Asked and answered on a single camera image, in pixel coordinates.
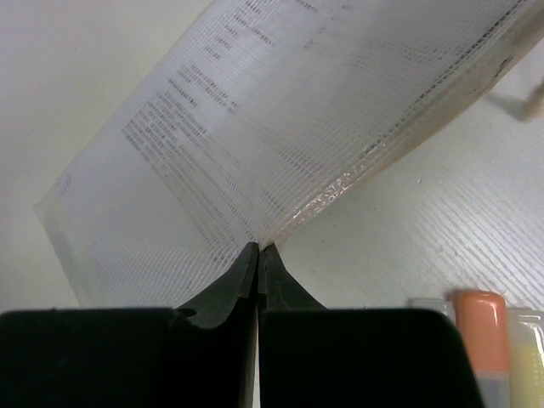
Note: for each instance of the yellow highlighter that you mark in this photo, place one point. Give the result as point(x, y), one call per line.
point(525, 331)

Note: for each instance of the blue highlighter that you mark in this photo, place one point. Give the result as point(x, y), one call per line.
point(441, 306)

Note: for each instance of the clear mesh document pouch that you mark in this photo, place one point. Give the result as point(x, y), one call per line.
point(260, 116)

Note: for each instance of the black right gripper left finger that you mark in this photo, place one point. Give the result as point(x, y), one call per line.
point(201, 354)

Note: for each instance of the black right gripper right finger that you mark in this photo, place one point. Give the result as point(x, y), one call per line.
point(312, 356)

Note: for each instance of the orange highlighter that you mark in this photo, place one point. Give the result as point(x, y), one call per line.
point(481, 318)

